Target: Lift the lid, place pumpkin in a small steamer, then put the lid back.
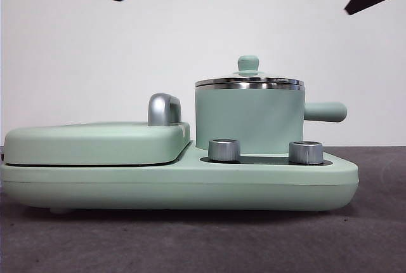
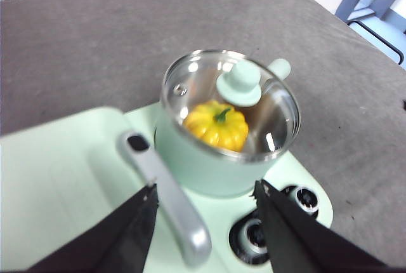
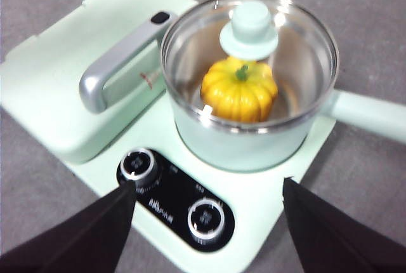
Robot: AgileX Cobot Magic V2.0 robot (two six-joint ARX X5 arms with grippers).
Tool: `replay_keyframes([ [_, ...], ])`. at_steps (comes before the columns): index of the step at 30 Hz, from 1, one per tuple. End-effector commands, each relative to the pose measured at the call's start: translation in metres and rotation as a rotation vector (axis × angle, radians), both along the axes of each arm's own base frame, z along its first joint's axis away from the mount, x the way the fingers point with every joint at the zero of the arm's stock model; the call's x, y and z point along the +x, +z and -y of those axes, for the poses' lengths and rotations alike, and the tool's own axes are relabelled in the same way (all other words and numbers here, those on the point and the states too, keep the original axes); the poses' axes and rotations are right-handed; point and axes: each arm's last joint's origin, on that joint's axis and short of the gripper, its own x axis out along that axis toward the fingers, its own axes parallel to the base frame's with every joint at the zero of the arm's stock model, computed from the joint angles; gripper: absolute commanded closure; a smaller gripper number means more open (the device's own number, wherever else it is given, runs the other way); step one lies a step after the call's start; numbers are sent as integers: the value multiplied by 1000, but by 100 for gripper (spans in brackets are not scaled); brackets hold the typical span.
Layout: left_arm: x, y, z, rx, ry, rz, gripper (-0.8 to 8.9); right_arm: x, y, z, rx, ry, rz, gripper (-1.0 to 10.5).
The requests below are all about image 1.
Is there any silver control knob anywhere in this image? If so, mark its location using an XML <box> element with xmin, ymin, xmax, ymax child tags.
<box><xmin>207</xmin><ymin>138</ymin><xmax>242</xmax><ymax>163</ymax></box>
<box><xmin>288</xmin><ymin>140</ymin><xmax>324</xmax><ymax>164</ymax></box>

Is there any green breakfast machine base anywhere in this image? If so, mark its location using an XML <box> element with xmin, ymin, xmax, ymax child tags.
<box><xmin>0</xmin><ymin>141</ymin><xmax>360</xmax><ymax>215</ymax></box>

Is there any glass lid with green knob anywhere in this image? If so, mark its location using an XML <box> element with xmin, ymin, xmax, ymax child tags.
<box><xmin>194</xmin><ymin>55</ymin><xmax>305</xmax><ymax>90</ymax></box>

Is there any green hinged cover, silver handle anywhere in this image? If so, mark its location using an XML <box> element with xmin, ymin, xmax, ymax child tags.
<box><xmin>3</xmin><ymin>93</ymin><xmax>192</xmax><ymax>166</ymax></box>

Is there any green steamer pot with handle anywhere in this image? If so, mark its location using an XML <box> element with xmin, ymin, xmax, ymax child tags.
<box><xmin>194</xmin><ymin>84</ymin><xmax>348</xmax><ymax>154</ymax></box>

